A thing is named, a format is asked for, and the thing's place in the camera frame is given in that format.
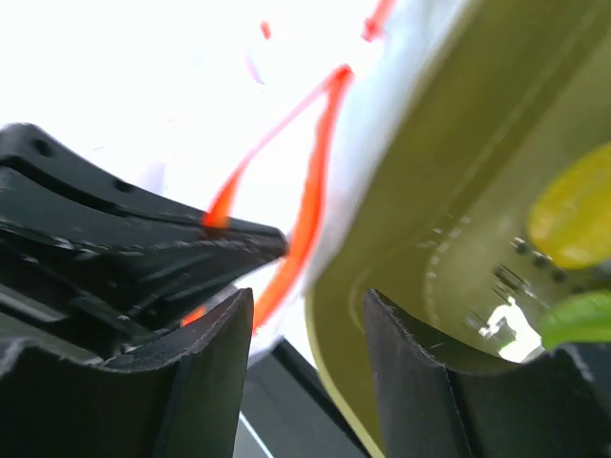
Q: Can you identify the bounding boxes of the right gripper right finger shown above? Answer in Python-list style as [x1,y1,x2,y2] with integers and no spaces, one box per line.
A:
[363,289,610,457]

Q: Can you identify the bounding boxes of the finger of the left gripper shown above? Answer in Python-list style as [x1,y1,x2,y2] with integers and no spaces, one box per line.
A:
[1,124,286,344]

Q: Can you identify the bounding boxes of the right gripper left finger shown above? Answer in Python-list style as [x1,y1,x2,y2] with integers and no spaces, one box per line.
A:
[1,288,253,457]

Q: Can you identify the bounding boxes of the green toy starfruit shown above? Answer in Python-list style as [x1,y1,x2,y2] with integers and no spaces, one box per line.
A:
[539,290,610,350]

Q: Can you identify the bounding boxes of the yellow toy starfruit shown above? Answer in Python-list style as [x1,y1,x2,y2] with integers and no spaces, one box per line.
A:
[526,143,610,270]

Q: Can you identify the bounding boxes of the clear zip bag orange zipper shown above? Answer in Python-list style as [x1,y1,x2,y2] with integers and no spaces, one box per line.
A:
[164,1,468,356]

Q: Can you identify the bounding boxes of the olive green plastic bin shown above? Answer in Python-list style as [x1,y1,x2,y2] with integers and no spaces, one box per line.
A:
[306,1,610,457]

